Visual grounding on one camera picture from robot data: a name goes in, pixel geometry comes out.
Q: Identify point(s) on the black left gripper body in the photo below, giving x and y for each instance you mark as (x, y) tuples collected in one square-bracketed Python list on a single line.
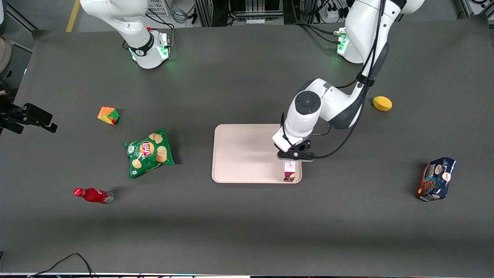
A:
[(305, 146)]

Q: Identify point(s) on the red plaid cookie box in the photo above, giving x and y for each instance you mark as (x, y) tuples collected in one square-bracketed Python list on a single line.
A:
[(290, 172)]

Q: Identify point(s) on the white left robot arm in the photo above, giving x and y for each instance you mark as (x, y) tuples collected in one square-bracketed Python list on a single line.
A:
[(328, 104)]

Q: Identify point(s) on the pale pink plastic tray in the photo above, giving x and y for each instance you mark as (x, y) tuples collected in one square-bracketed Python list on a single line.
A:
[(247, 154)]

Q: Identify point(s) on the blue chocolate cookie pack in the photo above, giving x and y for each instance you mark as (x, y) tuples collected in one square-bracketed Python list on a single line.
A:
[(436, 179)]

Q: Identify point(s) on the colourful Rubik's cube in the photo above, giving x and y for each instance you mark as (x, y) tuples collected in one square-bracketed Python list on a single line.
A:
[(108, 115)]

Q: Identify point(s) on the red cola bottle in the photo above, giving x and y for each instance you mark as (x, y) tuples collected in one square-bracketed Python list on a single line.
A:
[(93, 195)]

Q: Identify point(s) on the yellow round sponge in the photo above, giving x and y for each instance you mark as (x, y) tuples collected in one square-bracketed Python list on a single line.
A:
[(382, 103)]

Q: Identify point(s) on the green Lay's chips bag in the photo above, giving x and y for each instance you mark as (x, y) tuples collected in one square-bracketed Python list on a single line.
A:
[(148, 153)]

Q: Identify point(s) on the white power strip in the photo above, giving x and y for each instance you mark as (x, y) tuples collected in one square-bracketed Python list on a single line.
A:
[(332, 14)]

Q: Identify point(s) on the white perforated panel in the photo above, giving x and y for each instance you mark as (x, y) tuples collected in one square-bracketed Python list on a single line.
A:
[(158, 7)]

